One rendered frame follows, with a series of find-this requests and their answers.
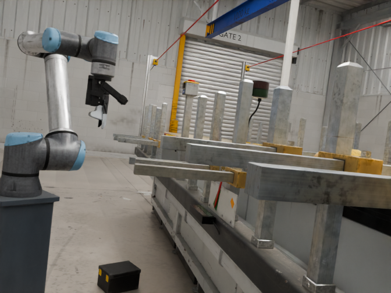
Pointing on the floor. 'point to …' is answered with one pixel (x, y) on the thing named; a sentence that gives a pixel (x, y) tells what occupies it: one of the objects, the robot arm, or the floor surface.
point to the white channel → (290, 42)
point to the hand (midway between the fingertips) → (102, 128)
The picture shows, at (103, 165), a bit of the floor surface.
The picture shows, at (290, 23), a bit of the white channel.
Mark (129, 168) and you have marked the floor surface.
